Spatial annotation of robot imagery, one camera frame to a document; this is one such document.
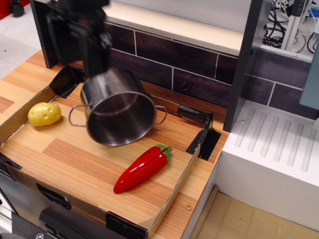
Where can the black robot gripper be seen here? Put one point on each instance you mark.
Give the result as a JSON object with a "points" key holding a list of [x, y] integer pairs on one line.
{"points": [[80, 35]]}

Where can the stainless steel pot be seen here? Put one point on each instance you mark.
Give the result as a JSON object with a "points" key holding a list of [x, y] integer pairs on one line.
{"points": [[117, 108]]}

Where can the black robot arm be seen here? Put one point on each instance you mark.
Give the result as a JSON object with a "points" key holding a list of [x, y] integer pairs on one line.
{"points": [[41, 8]]}

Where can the yellow toy potato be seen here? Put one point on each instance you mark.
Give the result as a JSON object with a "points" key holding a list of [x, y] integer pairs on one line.
{"points": [[43, 114]]}

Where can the black caster wheel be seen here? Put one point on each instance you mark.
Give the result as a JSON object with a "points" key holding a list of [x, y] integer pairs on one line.
{"points": [[16, 8]]}

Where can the red toy chili pepper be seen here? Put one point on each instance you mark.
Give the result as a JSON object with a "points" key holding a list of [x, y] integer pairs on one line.
{"points": [[145, 166]]}

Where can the brass screw in table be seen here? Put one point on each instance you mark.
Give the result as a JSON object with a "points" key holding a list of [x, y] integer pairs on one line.
{"points": [[188, 207]]}

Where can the white ribbed drainboard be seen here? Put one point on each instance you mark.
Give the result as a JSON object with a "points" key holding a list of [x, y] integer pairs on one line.
{"points": [[271, 161]]}

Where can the dark grey shelf frame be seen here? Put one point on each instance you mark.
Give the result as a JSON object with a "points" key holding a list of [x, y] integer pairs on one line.
{"points": [[188, 69]]}

